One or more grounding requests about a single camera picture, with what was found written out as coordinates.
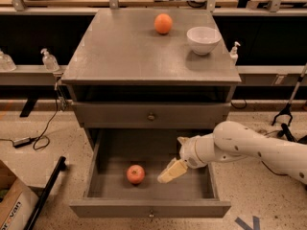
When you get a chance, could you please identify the red apple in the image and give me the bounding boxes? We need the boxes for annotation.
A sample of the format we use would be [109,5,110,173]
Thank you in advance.
[126,165,145,185]

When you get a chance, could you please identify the black floor cable right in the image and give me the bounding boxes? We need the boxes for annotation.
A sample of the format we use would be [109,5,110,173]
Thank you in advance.
[261,129,289,177]

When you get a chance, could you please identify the black power adapter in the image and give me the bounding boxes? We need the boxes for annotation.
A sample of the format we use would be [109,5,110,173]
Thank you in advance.
[12,137,31,149]

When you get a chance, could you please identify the grey wooden drawer cabinet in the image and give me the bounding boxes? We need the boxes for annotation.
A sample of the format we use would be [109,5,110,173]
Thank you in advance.
[61,9,241,145]

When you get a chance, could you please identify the white pump bottle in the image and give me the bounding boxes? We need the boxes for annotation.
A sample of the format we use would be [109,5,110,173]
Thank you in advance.
[229,41,241,65]

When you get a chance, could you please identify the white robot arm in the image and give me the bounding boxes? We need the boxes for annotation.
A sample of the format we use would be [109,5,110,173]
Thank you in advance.
[157,121,307,184]

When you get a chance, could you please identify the black adapter cable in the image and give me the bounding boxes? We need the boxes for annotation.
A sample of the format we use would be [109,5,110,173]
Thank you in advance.
[0,89,60,151]

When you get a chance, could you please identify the cardboard box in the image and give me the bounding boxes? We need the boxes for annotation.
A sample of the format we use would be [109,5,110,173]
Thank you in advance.
[0,161,38,230]

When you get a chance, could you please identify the blue tape mark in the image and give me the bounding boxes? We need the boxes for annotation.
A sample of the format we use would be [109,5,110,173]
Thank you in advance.
[234,215,261,230]

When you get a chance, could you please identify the clear sanitizer pump bottle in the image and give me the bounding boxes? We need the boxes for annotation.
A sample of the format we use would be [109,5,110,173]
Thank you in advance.
[40,48,59,72]

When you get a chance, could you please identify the closed grey top drawer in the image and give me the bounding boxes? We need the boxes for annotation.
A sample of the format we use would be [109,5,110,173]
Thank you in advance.
[72,102,230,129]

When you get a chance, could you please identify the black metal bar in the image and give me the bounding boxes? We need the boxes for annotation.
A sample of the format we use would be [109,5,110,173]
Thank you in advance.
[23,156,66,230]

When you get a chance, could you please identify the orange fruit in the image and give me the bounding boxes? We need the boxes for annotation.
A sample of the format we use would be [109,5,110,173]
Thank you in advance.
[154,13,173,35]

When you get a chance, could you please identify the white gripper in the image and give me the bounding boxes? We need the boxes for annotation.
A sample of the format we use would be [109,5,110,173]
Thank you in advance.
[157,137,206,183]

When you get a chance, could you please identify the open grey middle drawer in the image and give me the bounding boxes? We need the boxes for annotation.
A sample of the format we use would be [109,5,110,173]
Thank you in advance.
[70,128,231,218]

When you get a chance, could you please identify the white ceramic bowl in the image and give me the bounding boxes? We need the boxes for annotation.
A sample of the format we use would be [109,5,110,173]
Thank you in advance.
[186,27,222,56]

